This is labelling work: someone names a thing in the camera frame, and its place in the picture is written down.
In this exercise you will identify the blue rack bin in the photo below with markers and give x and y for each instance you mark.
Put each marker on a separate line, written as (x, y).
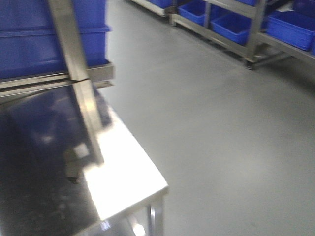
(193, 11)
(233, 26)
(292, 28)

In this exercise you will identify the background steel bin rack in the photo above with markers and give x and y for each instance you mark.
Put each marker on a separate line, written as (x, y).
(256, 30)

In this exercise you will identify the blue rack bin right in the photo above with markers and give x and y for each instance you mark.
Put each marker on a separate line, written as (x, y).
(292, 28)

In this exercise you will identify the blue rack bin middle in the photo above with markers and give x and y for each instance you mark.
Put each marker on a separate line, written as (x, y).
(233, 26)

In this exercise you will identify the right blue plastic bin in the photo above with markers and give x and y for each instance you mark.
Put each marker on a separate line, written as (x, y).
(29, 44)

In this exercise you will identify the blue rack bin left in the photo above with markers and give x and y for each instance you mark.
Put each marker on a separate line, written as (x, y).
(193, 11)

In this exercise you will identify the stainless steel rack frame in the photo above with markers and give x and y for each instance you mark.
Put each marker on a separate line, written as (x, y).
(83, 78)

